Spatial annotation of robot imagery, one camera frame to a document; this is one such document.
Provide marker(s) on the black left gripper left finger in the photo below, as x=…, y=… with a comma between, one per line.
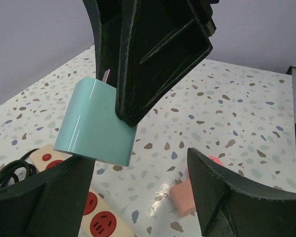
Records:
x=47, y=204

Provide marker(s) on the salmon pink charger plug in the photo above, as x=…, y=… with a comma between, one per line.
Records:
x=182, y=196

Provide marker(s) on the beige power strip red sockets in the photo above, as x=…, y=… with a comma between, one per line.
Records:
x=99, y=219

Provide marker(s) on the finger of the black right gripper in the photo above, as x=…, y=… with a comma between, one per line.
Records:
x=105, y=17
x=161, y=42

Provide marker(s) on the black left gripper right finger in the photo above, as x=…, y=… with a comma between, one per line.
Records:
x=230, y=205

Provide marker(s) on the teal USB charger plug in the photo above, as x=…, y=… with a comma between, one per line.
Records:
x=91, y=128

